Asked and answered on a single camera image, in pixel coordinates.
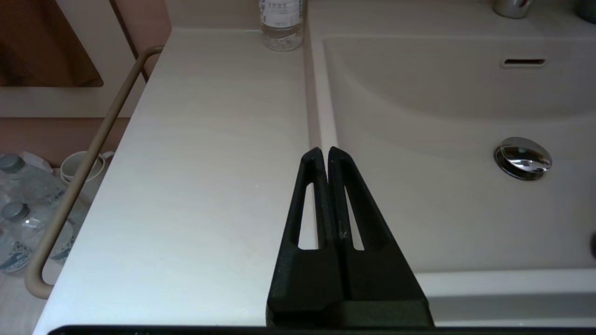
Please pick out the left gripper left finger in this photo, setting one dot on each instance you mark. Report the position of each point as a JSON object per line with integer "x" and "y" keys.
{"x": 302, "y": 284}

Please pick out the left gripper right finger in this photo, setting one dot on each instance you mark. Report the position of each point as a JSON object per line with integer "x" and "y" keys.
{"x": 377, "y": 279}

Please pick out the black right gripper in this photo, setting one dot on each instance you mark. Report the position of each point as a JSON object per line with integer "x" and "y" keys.
{"x": 594, "y": 244}

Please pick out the white wash basin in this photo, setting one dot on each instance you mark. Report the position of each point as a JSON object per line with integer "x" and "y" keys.
{"x": 195, "y": 163}

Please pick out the chrome drain stopper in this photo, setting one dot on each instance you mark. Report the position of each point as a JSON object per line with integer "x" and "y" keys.
{"x": 523, "y": 158}

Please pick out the white round cup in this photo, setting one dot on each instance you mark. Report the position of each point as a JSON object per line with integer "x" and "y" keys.
{"x": 80, "y": 166}

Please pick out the empty clear plastic bottle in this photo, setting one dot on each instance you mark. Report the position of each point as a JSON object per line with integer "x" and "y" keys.
{"x": 281, "y": 23}

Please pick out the clear water bottle grey cap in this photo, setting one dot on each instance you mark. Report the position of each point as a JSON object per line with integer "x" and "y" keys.
{"x": 41, "y": 229}
{"x": 13, "y": 255}
{"x": 30, "y": 182}

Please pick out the beige towel rail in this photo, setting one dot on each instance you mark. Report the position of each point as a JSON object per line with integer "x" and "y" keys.
{"x": 88, "y": 158}

